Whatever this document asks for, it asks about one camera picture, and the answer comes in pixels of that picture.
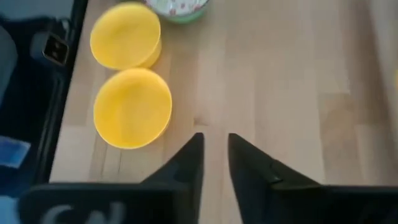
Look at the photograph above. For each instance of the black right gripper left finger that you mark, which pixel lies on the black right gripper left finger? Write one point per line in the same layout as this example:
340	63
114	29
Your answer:
189	165

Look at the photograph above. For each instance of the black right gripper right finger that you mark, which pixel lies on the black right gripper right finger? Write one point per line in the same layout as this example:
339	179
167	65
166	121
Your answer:
255	186

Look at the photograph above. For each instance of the yellow mini bowl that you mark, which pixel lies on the yellow mini bowl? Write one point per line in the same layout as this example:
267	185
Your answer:
132	109
124	35

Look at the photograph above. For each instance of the green floral mini bowl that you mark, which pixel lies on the green floral mini bowl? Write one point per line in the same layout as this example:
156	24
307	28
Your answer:
177	11

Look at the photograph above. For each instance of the black table-level camera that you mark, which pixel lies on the black table-level camera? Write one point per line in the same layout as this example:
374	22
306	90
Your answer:
54	49

